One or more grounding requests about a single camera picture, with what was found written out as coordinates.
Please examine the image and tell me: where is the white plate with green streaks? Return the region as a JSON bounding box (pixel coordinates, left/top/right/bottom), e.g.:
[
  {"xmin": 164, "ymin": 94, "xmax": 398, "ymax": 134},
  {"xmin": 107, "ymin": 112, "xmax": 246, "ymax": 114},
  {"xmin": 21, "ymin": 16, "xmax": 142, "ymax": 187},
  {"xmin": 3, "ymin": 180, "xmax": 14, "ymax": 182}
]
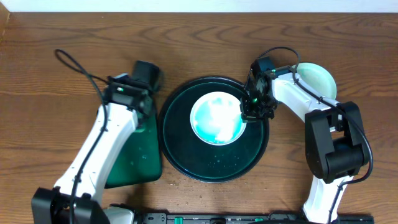
[{"xmin": 190, "ymin": 91, "xmax": 246, "ymax": 146}]

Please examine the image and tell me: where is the mint plate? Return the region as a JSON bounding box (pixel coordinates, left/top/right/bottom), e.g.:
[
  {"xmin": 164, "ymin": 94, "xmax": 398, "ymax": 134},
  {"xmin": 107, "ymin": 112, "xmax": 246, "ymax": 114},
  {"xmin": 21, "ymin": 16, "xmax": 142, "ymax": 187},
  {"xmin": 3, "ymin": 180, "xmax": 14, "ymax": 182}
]
[{"xmin": 297, "ymin": 62, "xmax": 337, "ymax": 100}]

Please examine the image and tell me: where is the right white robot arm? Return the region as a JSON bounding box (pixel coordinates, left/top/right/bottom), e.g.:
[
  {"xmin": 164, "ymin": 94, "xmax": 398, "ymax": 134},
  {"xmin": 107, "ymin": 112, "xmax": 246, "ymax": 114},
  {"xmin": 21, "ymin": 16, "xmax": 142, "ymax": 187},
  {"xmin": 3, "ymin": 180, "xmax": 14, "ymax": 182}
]
[{"xmin": 241, "ymin": 57, "xmax": 373, "ymax": 223}]

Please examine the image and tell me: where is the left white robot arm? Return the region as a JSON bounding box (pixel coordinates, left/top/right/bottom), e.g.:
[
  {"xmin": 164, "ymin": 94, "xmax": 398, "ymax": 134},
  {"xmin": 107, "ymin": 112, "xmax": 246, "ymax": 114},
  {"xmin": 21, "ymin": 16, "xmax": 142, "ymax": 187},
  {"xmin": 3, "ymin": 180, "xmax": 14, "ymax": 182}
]
[{"xmin": 31, "ymin": 60, "xmax": 163, "ymax": 223}]

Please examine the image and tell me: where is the round black tray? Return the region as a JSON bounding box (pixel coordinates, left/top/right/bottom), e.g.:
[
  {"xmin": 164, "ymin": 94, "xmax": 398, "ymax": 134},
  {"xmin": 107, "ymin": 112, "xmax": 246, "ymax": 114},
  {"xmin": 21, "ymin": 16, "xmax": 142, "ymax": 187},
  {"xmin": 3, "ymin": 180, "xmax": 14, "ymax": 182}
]
[{"xmin": 158, "ymin": 77, "xmax": 270, "ymax": 183}]

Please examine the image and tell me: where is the rectangular green tray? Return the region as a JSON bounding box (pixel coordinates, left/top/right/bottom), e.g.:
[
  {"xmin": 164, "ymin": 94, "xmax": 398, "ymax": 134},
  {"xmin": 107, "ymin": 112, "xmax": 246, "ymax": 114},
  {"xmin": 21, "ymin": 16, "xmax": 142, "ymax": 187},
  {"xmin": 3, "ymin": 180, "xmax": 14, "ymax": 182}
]
[{"xmin": 105, "ymin": 112, "xmax": 162, "ymax": 189}]

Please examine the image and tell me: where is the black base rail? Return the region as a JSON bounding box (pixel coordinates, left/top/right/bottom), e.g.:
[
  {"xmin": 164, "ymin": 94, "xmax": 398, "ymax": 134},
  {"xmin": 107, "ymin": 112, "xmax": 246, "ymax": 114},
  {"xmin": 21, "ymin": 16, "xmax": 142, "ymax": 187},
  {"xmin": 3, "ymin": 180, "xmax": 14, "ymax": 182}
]
[{"xmin": 105, "ymin": 212, "xmax": 376, "ymax": 224}]

